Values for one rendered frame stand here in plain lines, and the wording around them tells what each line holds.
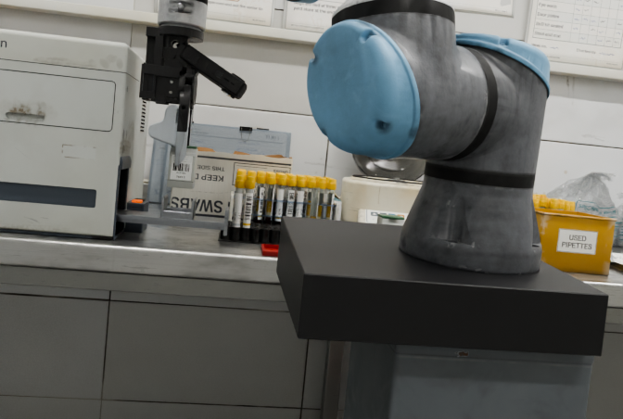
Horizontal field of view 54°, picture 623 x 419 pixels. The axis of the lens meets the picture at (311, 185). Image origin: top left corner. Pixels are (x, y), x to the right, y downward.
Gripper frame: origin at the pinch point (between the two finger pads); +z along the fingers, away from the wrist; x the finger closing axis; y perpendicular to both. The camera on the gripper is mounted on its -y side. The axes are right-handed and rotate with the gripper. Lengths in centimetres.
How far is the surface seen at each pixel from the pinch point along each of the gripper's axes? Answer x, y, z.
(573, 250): 1, -67, 10
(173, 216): 2.7, 0.5, 9.2
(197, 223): 3.2, -3.1, 10.0
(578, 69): -56, -97, -32
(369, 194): -24.5, -36.3, 4.5
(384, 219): -2.6, -34.4, 7.3
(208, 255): 8.3, -5.4, 13.9
